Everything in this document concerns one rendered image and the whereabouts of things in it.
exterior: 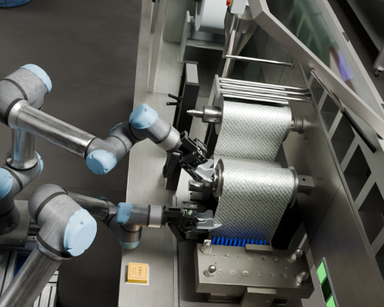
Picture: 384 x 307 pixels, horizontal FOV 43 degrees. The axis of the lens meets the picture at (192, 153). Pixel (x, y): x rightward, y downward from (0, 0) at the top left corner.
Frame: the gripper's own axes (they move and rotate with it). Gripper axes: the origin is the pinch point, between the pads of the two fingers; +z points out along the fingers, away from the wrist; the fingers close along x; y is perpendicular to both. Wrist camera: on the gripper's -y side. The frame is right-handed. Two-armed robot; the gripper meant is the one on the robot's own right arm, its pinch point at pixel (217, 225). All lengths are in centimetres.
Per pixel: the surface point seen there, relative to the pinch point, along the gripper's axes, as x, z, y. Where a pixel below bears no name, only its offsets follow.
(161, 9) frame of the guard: 102, -24, 28
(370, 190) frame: -22, 31, 45
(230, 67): 76, 8, 18
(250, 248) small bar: -6.1, 12.2, -4.1
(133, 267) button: -8.6, -27.5, -16.5
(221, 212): -0.2, 0.0, 6.9
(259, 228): -0.3, 15.2, 0.5
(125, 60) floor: 275, -40, -109
